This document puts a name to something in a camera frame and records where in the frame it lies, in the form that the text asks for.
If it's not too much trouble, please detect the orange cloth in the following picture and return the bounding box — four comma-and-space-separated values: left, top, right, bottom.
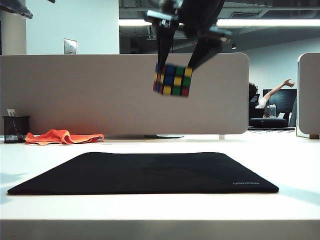
25, 129, 105, 146

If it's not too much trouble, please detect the narrow grey desk divider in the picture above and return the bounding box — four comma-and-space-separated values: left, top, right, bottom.
296, 52, 320, 139

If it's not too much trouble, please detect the long ceiling light strip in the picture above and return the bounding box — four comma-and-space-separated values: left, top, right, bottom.
118, 18, 320, 27

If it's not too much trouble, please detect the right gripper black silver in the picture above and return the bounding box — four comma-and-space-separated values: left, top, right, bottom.
146, 0, 233, 74

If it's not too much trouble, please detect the wide grey desk divider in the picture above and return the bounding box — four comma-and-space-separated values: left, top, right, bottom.
0, 52, 250, 135

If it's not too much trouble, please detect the flat dark metal base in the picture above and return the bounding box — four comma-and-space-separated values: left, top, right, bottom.
104, 134, 185, 140

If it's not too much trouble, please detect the person in white shirt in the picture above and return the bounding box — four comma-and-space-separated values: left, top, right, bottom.
248, 81, 288, 110

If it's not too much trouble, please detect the black UGREEN mouse pad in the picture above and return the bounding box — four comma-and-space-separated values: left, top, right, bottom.
7, 151, 280, 196

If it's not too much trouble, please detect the metal wall switch plate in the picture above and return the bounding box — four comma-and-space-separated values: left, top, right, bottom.
63, 38, 78, 55

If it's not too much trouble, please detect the multicolour Rubik's cube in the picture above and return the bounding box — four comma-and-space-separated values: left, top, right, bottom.
152, 62, 194, 98

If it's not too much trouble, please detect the dark wall screen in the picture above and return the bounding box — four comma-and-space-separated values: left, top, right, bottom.
262, 88, 298, 115

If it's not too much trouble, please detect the black mesh pen holder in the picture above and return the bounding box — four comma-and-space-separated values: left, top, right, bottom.
2, 115, 31, 144

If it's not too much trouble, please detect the clear plastic water container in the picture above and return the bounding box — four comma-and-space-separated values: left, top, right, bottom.
266, 104, 277, 119

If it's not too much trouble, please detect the round black ottoman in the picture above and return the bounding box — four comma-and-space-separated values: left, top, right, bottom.
249, 117, 288, 128

